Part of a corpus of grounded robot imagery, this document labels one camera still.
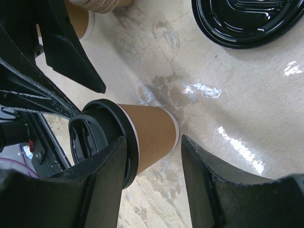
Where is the paper coffee cup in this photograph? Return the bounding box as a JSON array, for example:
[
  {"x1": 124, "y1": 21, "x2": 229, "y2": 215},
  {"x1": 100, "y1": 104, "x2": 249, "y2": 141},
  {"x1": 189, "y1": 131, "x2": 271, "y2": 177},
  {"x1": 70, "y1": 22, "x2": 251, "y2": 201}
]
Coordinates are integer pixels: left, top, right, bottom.
[
  {"x1": 65, "y1": 0, "x2": 95, "y2": 40},
  {"x1": 119, "y1": 104, "x2": 180, "y2": 175}
]

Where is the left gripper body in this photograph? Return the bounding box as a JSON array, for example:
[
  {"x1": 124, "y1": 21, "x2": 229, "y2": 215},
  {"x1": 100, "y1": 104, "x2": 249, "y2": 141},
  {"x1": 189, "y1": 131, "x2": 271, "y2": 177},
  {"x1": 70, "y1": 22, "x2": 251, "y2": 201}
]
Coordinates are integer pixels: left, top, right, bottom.
[{"x1": 0, "y1": 105, "x2": 71, "y2": 171}]

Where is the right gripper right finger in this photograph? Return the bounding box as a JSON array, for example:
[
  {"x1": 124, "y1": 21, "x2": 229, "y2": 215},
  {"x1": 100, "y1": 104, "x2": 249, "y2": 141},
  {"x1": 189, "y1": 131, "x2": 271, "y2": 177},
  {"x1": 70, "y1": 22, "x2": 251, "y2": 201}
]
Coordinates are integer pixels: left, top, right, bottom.
[{"x1": 181, "y1": 135, "x2": 304, "y2": 228}]

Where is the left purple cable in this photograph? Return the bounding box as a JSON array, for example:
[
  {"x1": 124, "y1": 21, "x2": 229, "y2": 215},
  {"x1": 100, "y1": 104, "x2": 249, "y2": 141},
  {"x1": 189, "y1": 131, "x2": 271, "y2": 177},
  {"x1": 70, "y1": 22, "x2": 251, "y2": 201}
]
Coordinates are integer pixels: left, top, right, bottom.
[{"x1": 0, "y1": 158, "x2": 38, "y2": 179}]

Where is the black coffee lid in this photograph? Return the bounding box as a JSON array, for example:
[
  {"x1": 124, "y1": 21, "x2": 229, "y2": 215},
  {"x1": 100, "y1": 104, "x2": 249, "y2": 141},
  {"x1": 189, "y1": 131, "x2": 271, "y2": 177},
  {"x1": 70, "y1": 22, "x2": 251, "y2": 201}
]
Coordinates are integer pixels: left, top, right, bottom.
[
  {"x1": 191, "y1": 0, "x2": 304, "y2": 49},
  {"x1": 68, "y1": 99, "x2": 140, "y2": 189}
]

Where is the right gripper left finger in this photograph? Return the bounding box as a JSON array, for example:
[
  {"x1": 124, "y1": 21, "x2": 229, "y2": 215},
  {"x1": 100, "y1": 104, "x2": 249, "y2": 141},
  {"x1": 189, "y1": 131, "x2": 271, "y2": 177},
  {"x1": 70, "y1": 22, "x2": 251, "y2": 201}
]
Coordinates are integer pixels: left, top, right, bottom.
[{"x1": 0, "y1": 137, "x2": 127, "y2": 228}]

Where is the cardboard cup carrier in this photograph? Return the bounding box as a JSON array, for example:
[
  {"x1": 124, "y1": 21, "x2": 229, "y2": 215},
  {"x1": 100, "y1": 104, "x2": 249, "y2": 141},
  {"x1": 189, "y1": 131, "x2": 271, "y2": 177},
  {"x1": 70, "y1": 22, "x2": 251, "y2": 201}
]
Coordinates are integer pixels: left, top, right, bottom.
[{"x1": 70, "y1": 0, "x2": 133, "y2": 14}]

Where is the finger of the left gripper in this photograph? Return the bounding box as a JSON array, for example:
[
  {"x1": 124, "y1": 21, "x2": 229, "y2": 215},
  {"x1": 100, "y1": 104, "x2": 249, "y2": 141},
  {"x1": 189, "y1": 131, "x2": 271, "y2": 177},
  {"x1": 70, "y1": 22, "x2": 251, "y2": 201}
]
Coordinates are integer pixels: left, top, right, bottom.
[
  {"x1": 35, "y1": 0, "x2": 106, "y2": 93},
  {"x1": 0, "y1": 26, "x2": 80, "y2": 119}
]

